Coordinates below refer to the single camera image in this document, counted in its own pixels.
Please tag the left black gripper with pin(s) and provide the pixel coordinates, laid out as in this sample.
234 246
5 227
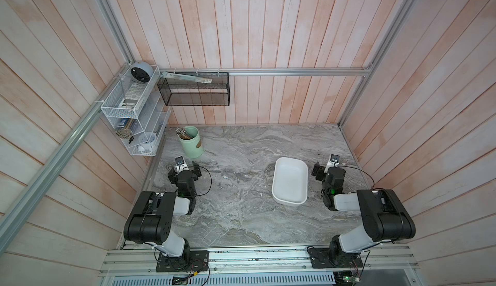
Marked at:
196 172

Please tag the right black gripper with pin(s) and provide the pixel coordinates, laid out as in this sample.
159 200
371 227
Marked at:
320 172

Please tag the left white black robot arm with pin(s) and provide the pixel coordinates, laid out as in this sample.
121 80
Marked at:
150 221

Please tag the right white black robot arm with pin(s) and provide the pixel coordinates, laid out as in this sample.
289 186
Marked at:
384 219

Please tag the white rectangular storage tray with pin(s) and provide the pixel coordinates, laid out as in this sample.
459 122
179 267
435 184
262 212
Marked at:
290 182

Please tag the green cup with utensils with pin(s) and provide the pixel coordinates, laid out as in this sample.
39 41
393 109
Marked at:
191 141

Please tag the white mug on shelf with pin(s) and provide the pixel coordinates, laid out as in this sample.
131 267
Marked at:
146 142

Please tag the round grey alarm clock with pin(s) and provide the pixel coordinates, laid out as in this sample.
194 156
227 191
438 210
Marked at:
142 71

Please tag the white wire shelf rack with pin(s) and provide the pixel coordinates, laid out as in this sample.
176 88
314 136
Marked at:
132 107

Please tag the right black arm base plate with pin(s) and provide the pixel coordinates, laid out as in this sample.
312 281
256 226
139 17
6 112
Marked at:
328 258

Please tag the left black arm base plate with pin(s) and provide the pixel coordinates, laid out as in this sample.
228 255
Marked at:
182 261

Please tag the black wire mesh basket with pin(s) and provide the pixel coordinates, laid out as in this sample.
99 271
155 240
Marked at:
195 89

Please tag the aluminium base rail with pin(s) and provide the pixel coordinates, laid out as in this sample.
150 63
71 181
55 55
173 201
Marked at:
386 264

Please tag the horizontal aluminium wall rail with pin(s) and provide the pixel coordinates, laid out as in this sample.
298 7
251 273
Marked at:
324 71

